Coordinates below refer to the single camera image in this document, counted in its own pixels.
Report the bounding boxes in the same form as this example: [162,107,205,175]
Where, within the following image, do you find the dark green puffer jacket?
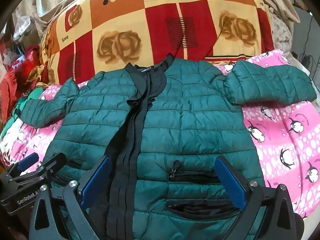
[21,55,316,239]

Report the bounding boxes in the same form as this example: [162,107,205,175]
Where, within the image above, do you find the light green garment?
[1,87,44,139]

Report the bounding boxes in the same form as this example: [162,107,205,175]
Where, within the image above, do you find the pink penguin blanket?
[1,51,319,217]

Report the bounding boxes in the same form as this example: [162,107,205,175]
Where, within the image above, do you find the red crumpled cloth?
[1,46,55,124]

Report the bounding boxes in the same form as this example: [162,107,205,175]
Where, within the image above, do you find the floral grey pillow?
[269,12,293,57]

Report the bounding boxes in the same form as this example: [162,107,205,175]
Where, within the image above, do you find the red orange rose blanket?
[40,0,274,84]

